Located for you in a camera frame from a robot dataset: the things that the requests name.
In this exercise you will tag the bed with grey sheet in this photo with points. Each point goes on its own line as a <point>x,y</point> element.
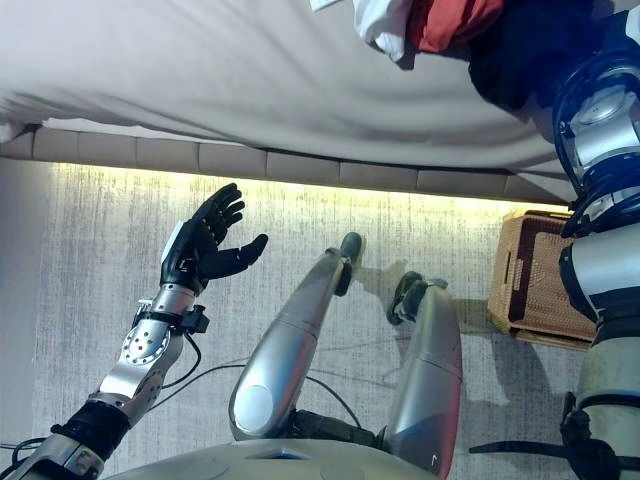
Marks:
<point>225,75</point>

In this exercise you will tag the red garment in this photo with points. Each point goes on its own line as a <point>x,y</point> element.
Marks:
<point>455,25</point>

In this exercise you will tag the white garment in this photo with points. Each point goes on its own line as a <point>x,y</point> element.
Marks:
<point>380,25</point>

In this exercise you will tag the black garment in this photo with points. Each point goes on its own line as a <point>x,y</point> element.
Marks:
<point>525,60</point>

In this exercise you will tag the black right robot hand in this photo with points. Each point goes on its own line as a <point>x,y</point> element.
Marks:
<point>622,25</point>

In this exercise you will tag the grey robot torso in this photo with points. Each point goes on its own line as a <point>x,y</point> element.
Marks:
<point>260,462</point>

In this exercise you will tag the grey patterned rug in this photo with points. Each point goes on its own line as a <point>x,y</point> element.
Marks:
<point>100,250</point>

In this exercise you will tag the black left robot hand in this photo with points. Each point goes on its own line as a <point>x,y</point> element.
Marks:
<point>200,250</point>

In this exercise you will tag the woven wicker basket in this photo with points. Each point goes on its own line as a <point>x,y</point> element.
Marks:
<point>530,280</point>

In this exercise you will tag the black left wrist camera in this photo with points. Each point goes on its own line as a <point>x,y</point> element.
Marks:
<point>196,320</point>

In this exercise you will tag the silver right robot leg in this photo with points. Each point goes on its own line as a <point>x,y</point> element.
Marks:
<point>430,375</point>

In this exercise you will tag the beige upholstered bed frame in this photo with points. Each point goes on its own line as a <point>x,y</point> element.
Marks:
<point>200,155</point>

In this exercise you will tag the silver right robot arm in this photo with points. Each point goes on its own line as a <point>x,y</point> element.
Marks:
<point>605,280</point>

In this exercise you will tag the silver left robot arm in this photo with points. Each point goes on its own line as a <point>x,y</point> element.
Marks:
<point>145,350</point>

